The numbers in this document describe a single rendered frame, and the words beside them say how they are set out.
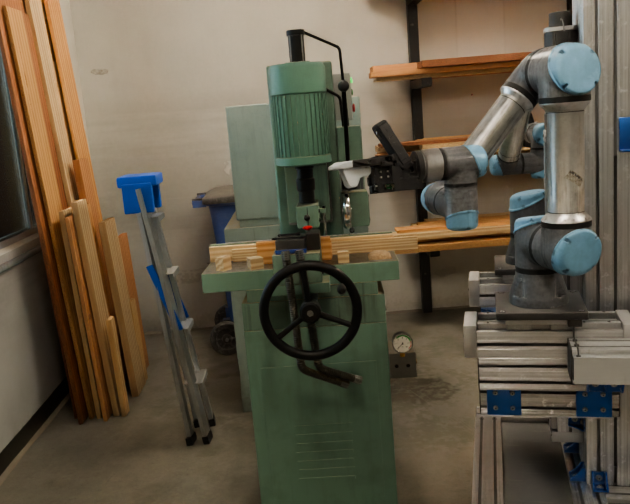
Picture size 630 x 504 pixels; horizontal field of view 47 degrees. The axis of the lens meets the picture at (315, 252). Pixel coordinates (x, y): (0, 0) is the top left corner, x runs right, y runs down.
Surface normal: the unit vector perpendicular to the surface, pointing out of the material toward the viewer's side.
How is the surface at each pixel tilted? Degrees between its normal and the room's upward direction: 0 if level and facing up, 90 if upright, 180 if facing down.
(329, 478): 90
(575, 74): 82
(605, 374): 90
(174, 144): 90
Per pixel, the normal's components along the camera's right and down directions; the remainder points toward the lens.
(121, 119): 0.03, 0.18
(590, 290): -0.23, 0.20
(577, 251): 0.22, 0.29
